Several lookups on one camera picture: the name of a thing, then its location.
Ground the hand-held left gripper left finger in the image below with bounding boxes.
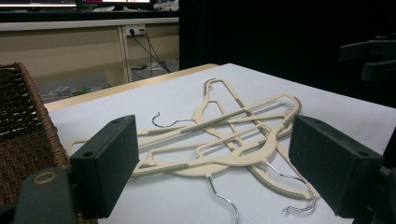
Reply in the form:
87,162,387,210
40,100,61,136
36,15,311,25
69,114,140,219

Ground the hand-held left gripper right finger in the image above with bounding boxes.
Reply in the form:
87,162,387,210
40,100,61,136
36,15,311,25
288,114,386,218

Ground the brown wicker basket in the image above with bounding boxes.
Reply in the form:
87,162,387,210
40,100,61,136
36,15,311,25
0,61,99,224

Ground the black curtain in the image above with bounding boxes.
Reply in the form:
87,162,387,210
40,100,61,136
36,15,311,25
178,0,396,109

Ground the beige wooden desk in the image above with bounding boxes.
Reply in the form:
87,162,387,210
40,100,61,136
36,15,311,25
0,17,180,86

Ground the white power outlet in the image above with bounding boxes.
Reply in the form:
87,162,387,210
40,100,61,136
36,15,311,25
125,24,147,36

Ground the computer monitor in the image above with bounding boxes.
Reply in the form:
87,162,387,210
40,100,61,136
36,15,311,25
0,0,78,9
76,0,154,11

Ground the crumpled white cloth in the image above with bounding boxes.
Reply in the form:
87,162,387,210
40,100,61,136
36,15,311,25
153,0,180,12

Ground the black cable bundle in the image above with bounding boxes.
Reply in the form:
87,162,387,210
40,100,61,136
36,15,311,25
130,28,173,75

